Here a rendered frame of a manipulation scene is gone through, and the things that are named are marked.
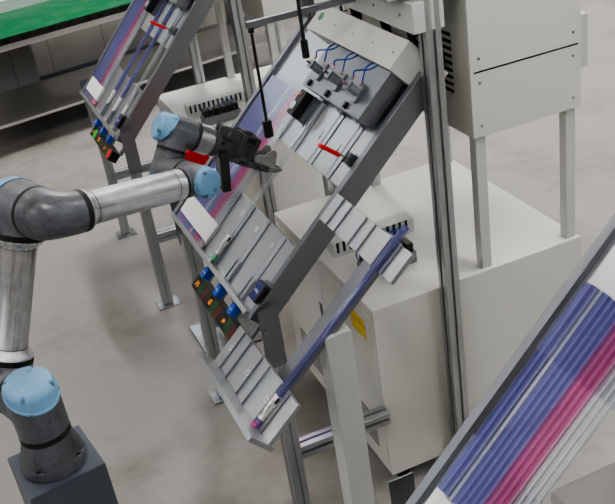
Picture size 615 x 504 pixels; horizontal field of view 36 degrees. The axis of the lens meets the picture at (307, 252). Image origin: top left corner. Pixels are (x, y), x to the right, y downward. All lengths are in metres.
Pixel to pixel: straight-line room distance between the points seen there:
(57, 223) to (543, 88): 1.22
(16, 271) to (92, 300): 1.85
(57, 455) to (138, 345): 1.47
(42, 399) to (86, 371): 1.45
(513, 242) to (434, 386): 0.46
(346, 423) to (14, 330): 0.78
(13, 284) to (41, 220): 0.20
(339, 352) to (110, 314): 1.98
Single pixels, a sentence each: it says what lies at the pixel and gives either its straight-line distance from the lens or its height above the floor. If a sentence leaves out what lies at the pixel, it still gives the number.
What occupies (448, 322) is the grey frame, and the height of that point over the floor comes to 0.53.
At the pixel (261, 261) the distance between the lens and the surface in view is 2.35.
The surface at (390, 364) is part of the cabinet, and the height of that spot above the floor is 0.44.
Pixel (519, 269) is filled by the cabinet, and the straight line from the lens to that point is 2.59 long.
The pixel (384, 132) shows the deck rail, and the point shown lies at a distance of 2.21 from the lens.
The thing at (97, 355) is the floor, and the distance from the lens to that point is 3.63.
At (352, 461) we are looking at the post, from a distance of 2.20.
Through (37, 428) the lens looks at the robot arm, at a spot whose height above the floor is 0.69.
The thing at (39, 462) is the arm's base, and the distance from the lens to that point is 2.21.
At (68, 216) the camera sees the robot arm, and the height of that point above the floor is 1.11.
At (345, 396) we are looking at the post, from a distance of 2.08.
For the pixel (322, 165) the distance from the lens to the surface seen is 2.34.
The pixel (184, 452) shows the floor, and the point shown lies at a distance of 3.06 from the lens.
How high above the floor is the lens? 1.92
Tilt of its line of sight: 29 degrees down
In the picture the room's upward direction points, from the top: 9 degrees counter-clockwise
